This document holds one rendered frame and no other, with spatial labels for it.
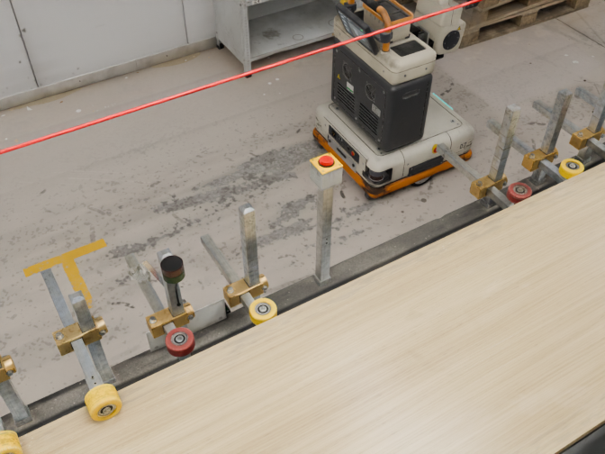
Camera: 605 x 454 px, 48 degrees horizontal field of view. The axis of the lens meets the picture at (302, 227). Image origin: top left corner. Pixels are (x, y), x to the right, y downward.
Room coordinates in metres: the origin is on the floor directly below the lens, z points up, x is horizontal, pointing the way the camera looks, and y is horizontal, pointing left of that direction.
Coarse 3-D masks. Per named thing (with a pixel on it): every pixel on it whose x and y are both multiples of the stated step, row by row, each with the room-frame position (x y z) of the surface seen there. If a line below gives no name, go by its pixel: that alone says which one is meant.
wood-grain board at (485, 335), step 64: (576, 192) 1.73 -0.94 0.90; (448, 256) 1.43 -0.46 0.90; (512, 256) 1.43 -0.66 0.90; (576, 256) 1.43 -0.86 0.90; (320, 320) 1.18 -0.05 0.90; (384, 320) 1.18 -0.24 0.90; (448, 320) 1.18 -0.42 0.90; (512, 320) 1.19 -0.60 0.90; (576, 320) 1.19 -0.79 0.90; (192, 384) 0.97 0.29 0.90; (256, 384) 0.97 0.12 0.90; (320, 384) 0.97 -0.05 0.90; (384, 384) 0.97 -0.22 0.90; (448, 384) 0.97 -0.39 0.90; (512, 384) 0.98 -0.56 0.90; (576, 384) 0.98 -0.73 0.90; (64, 448) 0.79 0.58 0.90; (128, 448) 0.79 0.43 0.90; (192, 448) 0.79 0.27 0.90; (256, 448) 0.79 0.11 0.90; (320, 448) 0.79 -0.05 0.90; (384, 448) 0.79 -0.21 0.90; (448, 448) 0.79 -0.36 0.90; (512, 448) 0.80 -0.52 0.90
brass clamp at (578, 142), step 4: (584, 128) 2.15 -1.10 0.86; (576, 132) 2.12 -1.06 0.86; (584, 132) 2.12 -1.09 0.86; (588, 132) 2.12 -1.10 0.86; (592, 132) 2.12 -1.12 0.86; (596, 132) 2.12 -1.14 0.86; (600, 132) 2.12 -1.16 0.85; (604, 132) 2.14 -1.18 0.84; (572, 136) 2.11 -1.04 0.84; (576, 136) 2.09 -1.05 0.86; (584, 136) 2.09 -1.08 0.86; (588, 136) 2.09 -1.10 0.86; (592, 136) 2.10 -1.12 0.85; (596, 136) 2.11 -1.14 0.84; (600, 136) 2.13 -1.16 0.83; (572, 140) 2.11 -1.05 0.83; (576, 140) 2.09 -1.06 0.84; (580, 140) 2.08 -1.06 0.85; (584, 140) 2.08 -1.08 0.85; (572, 144) 2.10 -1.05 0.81; (576, 144) 2.08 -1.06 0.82; (580, 144) 2.07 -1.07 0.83; (584, 144) 2.08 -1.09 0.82; (576, 148) 2.08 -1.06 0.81; (580, 148) 2.07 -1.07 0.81
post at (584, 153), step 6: (600, 96) 2.14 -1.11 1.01; (600, 102) 2.13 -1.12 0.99; (600, 108) 2.12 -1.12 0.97; (594, 114) 2.14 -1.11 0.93; (600, 114) 2.11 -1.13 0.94; (594, 120) 2.13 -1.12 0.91; (600, 120) 2.12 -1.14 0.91; (588, 126) 2.14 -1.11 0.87; (594, 126) 2.12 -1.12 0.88; (600, 126) 2.13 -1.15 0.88; (594, 132) 2.12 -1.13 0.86; (582, 150) 2.13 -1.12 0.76; (588, 150) 2.12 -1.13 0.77; (582, 156) 2.12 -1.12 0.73; (588, 156) 2.13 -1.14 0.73
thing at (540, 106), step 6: (534, 102) 2.34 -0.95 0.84; (540, 102) 2.33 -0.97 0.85; (534, 108) 2.33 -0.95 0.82; (540, 108) 2.30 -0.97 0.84; (546, 108) 2.29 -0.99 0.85; (552, 108) 2.29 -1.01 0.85; (546, 114) 2.27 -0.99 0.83; (564, 120) 2.21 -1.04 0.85; (564, 126) 2.19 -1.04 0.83; (570, 126) 2.17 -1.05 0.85; (576, 126) 2.17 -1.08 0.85; (570, 132) 2.16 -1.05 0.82; (594, 138) 2.10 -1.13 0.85; (588, 144) 2.08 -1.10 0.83; (594, 144) 2.06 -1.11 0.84; (600, 144) 2.06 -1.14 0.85; (594, 150) 2.05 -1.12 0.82; (600, 150) 2.03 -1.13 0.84; (600, 156) 2.02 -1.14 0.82
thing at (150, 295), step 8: (128, 256) 1.46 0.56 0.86; (128, 264) 1.44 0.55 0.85; (136, 264) 1.43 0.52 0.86; (136, 280) 1.38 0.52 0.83; (144, 288) 1.33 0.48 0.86; (152, 288) 1.33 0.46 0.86; (152, 296) 1.30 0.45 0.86; (152, 304) 1.27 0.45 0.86; (160, 304) 1.27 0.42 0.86; (168, 328) 1.18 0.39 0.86
